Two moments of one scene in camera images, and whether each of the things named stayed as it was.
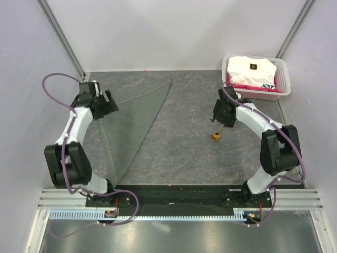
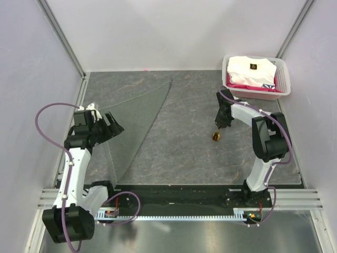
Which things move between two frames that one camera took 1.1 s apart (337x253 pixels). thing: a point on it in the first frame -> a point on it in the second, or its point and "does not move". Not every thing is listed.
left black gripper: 109,107 -> 111,130
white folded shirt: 251,71 does not move
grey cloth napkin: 121,134 does not move
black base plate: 236,197 does not move
